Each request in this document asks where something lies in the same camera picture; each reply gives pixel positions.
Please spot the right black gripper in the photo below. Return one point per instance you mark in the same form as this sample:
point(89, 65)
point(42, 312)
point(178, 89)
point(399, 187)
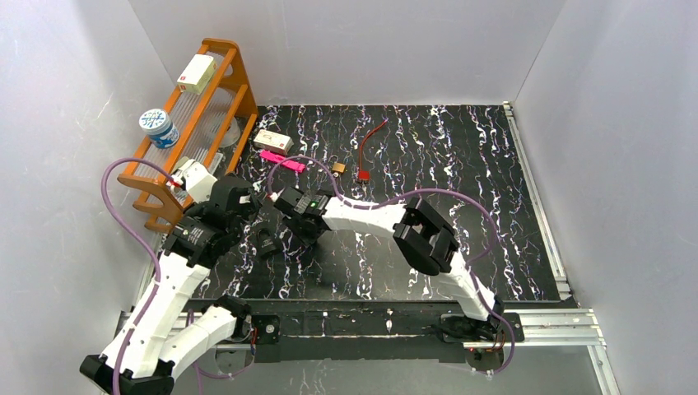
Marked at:
point(308, 223)

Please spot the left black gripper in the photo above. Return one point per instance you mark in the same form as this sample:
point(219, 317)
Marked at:
point(258, 219)

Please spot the black padlock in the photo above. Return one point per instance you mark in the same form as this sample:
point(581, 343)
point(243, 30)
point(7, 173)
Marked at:
point(265, 242)

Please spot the brass padlock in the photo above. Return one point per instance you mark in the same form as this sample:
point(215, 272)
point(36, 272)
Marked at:
point(337, 169)

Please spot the red cable padlock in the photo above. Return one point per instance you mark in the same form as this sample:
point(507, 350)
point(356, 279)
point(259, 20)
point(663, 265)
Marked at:
point(362, 172)

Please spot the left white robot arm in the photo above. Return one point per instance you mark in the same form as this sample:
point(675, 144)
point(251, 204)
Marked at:
point(144, 357)

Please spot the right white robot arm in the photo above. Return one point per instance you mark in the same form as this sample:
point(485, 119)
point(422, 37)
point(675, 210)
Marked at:
point(426, 240)

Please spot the pink plastic tool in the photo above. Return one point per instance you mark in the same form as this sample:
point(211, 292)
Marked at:
point(282, 160)

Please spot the white stapler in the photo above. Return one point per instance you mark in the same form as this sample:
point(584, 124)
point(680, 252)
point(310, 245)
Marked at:
point(181, 165)

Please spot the clear glass bowl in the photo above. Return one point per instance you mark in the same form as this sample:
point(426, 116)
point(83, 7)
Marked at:
point(232, 134)

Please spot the small white cardboard box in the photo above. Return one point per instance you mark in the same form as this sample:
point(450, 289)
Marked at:
point(274, 142)

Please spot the orange wooden shelf rack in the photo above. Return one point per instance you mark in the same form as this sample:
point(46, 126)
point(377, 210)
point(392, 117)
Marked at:
point(202, 120)

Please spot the blue white round jar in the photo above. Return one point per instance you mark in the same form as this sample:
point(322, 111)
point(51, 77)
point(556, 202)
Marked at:
point(159, 128)

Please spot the white green box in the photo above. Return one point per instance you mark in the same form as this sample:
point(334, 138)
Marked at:
point(197, 74)

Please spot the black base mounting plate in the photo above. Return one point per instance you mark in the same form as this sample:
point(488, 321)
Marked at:
point(415, 333)

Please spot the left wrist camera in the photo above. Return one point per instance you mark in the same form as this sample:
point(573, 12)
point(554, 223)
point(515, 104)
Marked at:
point(196, 181)

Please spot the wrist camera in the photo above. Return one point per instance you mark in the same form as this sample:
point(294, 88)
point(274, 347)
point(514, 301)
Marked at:
point(275, 195)
point(196, 181)

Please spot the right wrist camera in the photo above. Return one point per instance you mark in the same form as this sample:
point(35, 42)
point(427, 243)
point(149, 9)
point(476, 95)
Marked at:
point(275, 195)

